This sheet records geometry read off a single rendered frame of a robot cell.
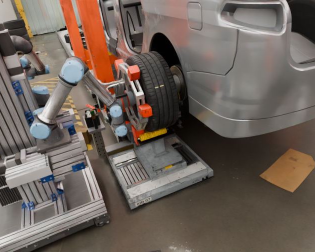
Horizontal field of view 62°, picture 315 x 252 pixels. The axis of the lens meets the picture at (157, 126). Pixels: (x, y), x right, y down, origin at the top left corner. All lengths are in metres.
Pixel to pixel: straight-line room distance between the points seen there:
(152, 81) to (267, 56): 0.85
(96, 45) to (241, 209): 1.89
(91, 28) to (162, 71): 0.83
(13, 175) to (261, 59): 1.61
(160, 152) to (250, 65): 1.37
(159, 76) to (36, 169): 1.06
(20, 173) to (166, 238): 1.12
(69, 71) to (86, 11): 1.03
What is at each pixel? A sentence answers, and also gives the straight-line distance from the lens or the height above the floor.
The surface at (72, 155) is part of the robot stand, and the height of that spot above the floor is 0.68.
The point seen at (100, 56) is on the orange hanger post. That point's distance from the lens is 2.55.
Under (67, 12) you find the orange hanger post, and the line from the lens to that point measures 4.41.
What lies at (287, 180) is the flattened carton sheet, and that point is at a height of 0.01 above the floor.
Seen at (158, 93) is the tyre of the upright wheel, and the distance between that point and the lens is 1.94.
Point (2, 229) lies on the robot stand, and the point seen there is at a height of 0.21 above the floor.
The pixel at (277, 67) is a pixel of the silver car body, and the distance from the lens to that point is 1.48.
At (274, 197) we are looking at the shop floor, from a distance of 2.43.
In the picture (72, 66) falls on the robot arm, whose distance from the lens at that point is 1.54.
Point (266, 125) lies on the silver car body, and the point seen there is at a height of 0.84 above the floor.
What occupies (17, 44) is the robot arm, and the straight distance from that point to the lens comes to 2.23.
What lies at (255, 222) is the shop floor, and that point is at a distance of 2.23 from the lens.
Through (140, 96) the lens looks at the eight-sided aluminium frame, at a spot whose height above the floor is 0.95.
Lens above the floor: 1.69
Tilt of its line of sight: 29 degrees down
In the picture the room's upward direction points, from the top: 8 degrees counter-clockwise
